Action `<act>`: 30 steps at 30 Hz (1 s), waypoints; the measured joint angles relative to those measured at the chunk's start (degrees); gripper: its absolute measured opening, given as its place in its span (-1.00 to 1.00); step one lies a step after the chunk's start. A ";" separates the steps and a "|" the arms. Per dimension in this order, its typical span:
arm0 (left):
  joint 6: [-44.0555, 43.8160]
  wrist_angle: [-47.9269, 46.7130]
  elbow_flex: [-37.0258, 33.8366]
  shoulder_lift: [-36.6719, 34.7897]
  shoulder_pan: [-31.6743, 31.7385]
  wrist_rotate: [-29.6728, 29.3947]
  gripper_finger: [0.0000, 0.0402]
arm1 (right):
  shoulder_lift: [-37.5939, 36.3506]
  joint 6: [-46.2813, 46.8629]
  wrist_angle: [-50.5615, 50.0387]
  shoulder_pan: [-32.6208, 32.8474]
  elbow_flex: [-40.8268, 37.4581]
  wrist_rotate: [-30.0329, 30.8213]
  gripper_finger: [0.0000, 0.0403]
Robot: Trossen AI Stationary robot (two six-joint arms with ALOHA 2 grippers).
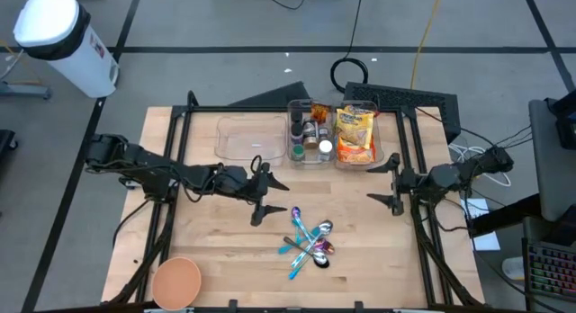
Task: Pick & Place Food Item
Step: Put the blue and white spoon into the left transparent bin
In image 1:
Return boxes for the white cables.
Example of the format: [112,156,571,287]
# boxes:
[448,143,513,188]

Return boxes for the teal handled spoon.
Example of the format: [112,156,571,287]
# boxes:
[277,229,316,255]

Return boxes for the terracotta bowl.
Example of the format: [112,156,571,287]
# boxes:
[151,255,203,312]

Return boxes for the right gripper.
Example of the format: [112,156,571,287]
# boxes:
[366,153,458,217]

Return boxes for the coiled black cable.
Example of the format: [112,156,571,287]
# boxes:
[329,0,370,94]

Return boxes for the grey floor stand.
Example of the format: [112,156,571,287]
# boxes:
[0,80,52,102]

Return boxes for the yellow red ramen packet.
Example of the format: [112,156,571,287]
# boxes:
[335,104,375,150]

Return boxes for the white trash can black bag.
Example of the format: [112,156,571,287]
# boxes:
[12,0,121,100]

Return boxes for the clear plastic bin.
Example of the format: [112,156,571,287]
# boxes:
[214,113,289,162]
[333,100,385,170]
[286,98,338,169]

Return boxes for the white paper sheet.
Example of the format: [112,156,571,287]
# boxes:
[459,197,502,253]

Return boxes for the black aluminium table frame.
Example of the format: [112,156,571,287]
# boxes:
[107,90,486,310]

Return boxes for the silver spoon teal diamond handle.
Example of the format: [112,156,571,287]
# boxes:
[296,219,335,264]

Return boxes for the small iridescent spoon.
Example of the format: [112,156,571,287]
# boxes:
[290,206,316,242]

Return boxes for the black flat floor panel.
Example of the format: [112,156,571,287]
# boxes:
[228,81,312,109]

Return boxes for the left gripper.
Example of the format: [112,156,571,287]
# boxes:
[215,163,291,228]

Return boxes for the orange ramen packet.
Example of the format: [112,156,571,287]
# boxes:
[336,137,377,165]

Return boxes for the white computer mouse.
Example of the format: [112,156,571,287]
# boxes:
[500,255,527,282]

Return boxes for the iridescent spoon embossed handle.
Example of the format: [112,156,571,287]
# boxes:
[287,238,337,282]

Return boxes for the dark mirror spoon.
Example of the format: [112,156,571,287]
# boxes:
[283,235,331,270]

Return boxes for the backlit keyboard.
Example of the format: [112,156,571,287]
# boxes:
[523,237,576,304]

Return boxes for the white label spice jar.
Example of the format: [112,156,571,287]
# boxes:
[317,139,334,164]

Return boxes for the yellow cable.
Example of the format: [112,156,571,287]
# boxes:
[409,0,445,91]

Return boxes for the black vented computer case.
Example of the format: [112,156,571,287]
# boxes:
[343,81,462,145]

